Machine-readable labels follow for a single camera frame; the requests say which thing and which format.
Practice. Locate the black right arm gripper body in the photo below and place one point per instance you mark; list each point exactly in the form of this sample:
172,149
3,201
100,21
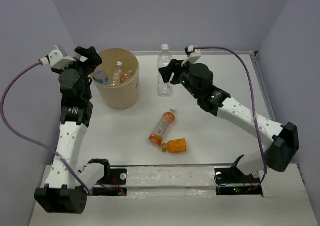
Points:
184,77

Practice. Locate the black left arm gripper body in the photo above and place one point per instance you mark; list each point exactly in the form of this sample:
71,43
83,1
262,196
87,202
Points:
84,68

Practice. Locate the clear crushed plastic bottle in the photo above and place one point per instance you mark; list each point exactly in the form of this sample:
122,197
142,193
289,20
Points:
164,88

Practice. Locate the clear bottle blue cap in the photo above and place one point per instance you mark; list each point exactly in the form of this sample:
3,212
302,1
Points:
100,76

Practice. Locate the orange bottle with white cap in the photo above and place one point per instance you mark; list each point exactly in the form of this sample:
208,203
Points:
126,76

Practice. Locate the tall orange juice bottle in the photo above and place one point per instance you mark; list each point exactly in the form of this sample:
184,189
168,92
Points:
162,127

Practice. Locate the short orange bottle yellow cap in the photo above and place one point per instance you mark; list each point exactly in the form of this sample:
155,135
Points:
174,146

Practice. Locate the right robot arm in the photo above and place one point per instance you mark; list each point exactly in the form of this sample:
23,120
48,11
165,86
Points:
278,143

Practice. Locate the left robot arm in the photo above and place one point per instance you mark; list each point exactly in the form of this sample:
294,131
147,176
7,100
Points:
65,190

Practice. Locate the beige plastic bin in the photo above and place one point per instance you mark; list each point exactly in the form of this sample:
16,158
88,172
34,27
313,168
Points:
126,94

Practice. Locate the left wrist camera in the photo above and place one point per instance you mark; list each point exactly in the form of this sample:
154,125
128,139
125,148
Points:
57,58

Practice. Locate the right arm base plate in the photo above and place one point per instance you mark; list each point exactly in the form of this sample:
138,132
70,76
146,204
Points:
238,184

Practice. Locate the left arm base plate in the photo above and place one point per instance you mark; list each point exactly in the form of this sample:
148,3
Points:
114,185

